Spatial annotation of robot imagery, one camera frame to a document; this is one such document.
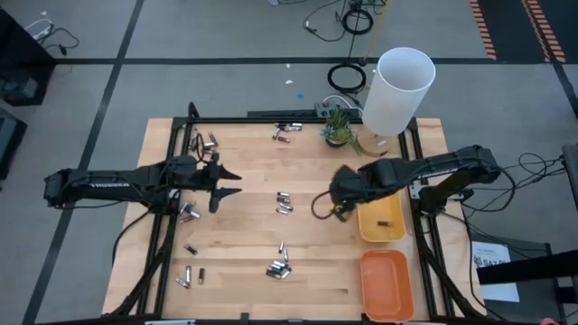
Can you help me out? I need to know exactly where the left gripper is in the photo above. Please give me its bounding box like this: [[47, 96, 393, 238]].
[[197, 152, 243, 214]]

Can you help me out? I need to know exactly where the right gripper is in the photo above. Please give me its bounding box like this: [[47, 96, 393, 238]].
[[328, 164, 368, 223]]

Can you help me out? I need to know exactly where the yellow plastic bin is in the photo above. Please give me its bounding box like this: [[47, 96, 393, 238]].
[[357, 191, 406, 244]]

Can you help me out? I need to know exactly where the potted succulent plant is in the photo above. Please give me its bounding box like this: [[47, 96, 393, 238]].
[[319, 107, 363, 157]]

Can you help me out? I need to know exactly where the grey power strip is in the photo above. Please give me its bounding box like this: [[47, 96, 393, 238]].
[[314, 102, 340, 117]]

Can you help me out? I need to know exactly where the black long power strip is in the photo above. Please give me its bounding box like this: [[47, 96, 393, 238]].
[[247, 109, 317, 119]]

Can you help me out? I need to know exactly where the orange plastic bin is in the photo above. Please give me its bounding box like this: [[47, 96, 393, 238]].
[[359, 249, 415, 323]]

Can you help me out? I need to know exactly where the white shade table lamp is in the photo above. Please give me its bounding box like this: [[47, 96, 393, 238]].
[[355, 46, 437, 158]]

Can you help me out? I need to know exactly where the white paper sheet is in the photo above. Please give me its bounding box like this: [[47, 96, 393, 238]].
[[471, 240, 521, 303]]

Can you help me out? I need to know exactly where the black side stand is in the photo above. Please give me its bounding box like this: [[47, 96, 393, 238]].
[[469, 232, 578, 325]]

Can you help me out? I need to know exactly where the black equipment case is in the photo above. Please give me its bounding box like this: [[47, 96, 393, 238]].
[[0, 107, 28, 181]]

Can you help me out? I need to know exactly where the white power adapter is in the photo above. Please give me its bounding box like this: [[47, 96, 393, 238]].
[[23, 18, 54, 41]]

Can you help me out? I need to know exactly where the black cabinet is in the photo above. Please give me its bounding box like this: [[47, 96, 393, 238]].
[[0, 7, 58, 107]]

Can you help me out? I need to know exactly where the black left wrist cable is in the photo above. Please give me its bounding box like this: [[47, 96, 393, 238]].
[[191, 127, 219, 166]]

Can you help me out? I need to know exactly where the white power cable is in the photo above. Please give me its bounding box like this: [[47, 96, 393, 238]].
[[322, 93, 362, 112]]

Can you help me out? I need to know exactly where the black hanging coiled cable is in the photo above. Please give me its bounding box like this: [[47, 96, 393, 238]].
[[326, 62, 368, 95], [340, 7, 375, 36]]

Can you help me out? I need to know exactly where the black base cable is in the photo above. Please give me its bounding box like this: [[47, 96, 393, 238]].
[[111, 208, 153, 267]]

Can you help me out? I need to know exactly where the black cable with plug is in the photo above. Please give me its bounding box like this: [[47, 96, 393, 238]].
[[303, 0, 349, 43]]

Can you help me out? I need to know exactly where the yellow hanging cable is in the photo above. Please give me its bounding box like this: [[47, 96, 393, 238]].
[[360, 0, 393, 64]]

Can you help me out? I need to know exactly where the thin black floor cable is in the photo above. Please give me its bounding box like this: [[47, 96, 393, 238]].
[[35, 26, 80, 58]]

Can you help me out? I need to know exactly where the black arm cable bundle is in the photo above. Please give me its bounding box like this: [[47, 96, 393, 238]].
[[460, 152, 568, 254]]

